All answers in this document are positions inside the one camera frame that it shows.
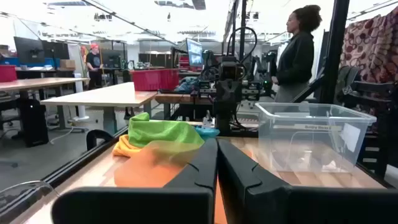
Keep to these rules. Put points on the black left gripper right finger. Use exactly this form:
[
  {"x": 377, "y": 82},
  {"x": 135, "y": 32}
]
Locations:
[{"x": 264, "y": 205}]

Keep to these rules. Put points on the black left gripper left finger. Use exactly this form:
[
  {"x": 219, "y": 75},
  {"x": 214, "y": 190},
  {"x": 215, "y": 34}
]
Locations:
[{"x": 186, "y": 202}]

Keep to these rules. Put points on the blue microfiber towel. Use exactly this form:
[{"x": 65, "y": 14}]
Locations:
[{"x": 206, "y": 132}]

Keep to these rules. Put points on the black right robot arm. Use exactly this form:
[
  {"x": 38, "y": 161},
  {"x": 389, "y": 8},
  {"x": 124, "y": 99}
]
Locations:
[{"x": 227, "y": 115}]

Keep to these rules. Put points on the green microfiber towel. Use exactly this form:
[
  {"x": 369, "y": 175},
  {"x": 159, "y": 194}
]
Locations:
[{"x": 155, "y": 130}]

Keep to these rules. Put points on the yellow microfiber towel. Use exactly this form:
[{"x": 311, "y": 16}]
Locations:
[{"x": 124, "y": 149}]

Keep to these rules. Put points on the blue cloth heap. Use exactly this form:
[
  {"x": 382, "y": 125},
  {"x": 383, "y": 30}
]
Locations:
[{"x": 186, "y": 84}]

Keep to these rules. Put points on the translucent orange plastic basket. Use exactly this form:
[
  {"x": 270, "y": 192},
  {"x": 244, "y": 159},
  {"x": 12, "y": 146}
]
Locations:
[{"x": 146, "y": 171}]

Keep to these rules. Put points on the lit computer monitor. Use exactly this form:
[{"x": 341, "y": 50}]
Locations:
[{"x": 194, "y": 53}]

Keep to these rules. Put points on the wooden workbench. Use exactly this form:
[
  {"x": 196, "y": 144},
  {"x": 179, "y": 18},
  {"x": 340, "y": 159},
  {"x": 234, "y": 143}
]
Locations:
[{"x": 174, "y": 99}]

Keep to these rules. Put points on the clear plastic bin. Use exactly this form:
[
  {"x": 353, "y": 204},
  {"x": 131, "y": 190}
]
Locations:
[
  {"x": 21, "y": 199},
  {"x": 311, "y": 149}
]

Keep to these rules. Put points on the person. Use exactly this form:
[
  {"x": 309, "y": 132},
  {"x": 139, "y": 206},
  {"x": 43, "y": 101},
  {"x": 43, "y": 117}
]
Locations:
[
  {"x": 295, "y": 62},
  {"x": 93, "y": 60}
]

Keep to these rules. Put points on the red plastic bin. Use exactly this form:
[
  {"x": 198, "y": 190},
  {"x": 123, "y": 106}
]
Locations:
[{"x": 155, "y": 80}]

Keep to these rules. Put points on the black computer monitor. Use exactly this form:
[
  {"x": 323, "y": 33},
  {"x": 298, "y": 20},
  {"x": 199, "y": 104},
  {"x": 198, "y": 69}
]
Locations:
[
  {"x": 110, "y": 57},
  {"x": 29, "y": 49},
  {"x": 57, "y": 49}
]

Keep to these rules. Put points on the light wooden desk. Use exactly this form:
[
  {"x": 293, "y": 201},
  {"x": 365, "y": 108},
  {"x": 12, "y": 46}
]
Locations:
[
  {"x": 102, "y": 96},
  {"x": 37, "y": 82}
]

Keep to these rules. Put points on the red patterned cloth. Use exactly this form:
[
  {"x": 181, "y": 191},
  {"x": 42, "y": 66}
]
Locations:
[{"x": 370, "y": 46}]

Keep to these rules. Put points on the black rack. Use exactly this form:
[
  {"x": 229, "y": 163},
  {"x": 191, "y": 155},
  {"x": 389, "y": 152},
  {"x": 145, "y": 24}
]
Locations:
[{"x": 382, "y": 93}]

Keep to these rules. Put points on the cardboard box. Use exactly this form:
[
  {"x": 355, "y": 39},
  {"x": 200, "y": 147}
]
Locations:
[{"x": 67, "y": 64}]

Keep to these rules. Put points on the black computer tower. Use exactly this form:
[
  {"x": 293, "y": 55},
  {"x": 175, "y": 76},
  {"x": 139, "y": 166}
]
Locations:
[{"x": 34, "y": 124}]

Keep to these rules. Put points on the red storage bin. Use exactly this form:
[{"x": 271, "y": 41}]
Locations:
[{"x": 7, "y": 74}]

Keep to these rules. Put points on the thin black frame post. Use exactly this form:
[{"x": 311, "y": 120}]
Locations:
[{"x": 242, "y": 31}]

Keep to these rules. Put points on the thick black frame post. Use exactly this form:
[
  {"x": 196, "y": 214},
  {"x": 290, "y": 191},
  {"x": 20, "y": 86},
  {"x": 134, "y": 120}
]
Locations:
[{"x": 337, "y": 46}]

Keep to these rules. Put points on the black aluminium table frame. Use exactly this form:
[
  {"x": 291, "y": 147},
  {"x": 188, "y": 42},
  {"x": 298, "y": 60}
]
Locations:
[{"x": 71, "y": 169}]

